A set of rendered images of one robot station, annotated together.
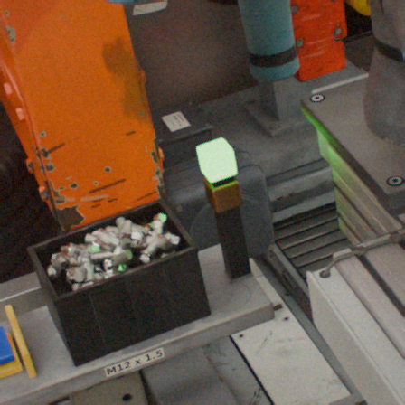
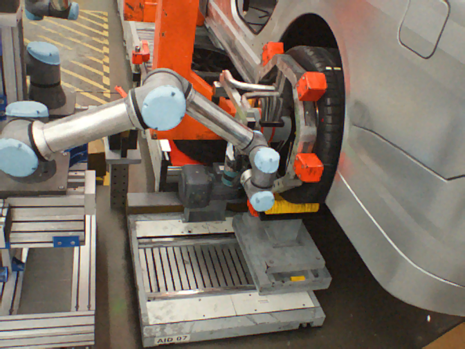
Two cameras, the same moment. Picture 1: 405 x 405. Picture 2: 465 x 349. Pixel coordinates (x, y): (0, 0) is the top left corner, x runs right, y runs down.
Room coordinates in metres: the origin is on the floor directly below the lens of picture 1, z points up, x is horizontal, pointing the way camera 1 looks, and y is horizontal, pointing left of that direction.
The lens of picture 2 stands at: (1.57, -2.01, 1.73)
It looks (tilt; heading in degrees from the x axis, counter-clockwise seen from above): 33 degrees down; 82
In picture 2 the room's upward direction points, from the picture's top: 11 degrees clockwise
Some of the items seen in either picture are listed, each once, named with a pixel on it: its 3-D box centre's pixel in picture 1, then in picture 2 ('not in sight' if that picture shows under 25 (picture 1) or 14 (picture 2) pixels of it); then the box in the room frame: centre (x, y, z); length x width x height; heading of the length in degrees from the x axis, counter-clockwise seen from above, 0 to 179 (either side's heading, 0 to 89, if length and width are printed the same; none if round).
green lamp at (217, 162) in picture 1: (217, 160); not in sight; (1.29, -0.03, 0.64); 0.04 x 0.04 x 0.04; 13
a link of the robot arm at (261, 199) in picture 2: not in sight; (259, 193); (1.84, -0.77, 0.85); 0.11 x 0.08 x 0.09; 104
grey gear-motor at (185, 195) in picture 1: (194, 203); (218, 195); (1.79, 0.01, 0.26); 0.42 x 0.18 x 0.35; 13
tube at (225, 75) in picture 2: not in sight; (251, 73); (1.81, -0.20, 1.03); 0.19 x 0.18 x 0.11; 13
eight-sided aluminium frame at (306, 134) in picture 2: not in sight; (277, 125); (1.95, -0.26, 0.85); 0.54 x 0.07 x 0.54; 103
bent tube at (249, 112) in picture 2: not in sight; (266, 95); (1.86, -0.39, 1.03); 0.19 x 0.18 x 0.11; 13
